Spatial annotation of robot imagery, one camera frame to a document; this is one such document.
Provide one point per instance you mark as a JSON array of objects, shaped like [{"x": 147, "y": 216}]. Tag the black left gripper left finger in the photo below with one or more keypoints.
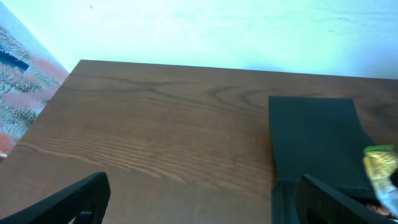
[{"x": 84, "y": 201}]

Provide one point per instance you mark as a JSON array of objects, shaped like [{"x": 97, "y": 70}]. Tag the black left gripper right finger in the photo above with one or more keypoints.
[{"x": 317, "y": 202}]

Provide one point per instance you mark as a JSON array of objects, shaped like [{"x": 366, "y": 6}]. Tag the black box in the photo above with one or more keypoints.
[{"x": 322, "y": 137}]

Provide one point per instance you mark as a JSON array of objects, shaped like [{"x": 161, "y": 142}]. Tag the green yellow snack packet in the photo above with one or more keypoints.
[{"x": 380, "y": 163}]

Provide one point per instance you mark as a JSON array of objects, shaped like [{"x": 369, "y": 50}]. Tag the red Pringles can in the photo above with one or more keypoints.
[{"x": 380, "y": 210}]

